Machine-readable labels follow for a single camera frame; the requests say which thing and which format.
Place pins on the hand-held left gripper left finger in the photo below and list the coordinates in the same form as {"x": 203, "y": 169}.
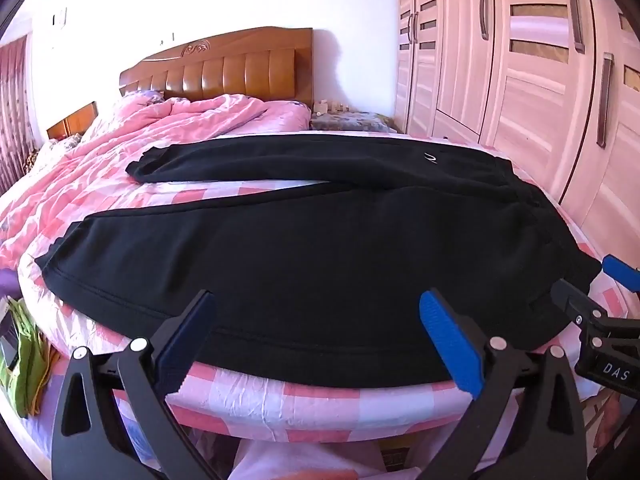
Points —
{"x": 189, "y": 332}

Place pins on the small white container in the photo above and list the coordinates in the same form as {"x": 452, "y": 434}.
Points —
{"x": 321, "y": 106}

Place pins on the purple cloth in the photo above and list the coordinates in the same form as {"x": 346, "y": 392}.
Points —
{"x": 9, "y": 284}

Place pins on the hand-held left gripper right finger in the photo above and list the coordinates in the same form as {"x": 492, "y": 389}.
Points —
{"x": 450, "y": 340}

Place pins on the pale pink wardrobe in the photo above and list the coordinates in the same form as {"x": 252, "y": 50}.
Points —
{"x": 525, "y": 85}

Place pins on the dark box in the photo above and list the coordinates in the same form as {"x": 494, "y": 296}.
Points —
{"x": 7, "y": 332}

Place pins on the pink patterned curtain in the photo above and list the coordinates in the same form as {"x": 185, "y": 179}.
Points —
{"x": 12, "y": 120}

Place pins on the floral covered nightstand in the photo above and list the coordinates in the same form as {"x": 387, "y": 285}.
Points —
{"x": 350, "y": 121}

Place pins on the person's pale clothing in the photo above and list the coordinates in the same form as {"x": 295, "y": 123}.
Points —
{"x": 310, "y": 460}

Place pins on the wooden headboard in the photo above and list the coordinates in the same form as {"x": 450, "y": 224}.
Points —
{"x": 235, "y": 67}

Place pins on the green bag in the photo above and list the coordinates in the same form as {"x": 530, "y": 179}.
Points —
{"x": 27, "y": 360}

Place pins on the wooden nightstand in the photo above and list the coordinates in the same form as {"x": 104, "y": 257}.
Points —
{"x": 75, "y": 120}

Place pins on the pink quilt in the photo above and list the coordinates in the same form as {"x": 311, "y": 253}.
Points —
{"x": 150, "y": 130}

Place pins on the bed with pink checked sheet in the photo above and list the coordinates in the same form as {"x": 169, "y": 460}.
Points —
{"x": 300, "y": 405}

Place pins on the black pants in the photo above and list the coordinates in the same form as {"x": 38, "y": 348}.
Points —
{"x": 325, "y": 260}

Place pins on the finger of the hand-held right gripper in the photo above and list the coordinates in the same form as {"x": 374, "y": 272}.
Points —
{"x": 575, "y": 302}
{"x": 622, "y": 270}

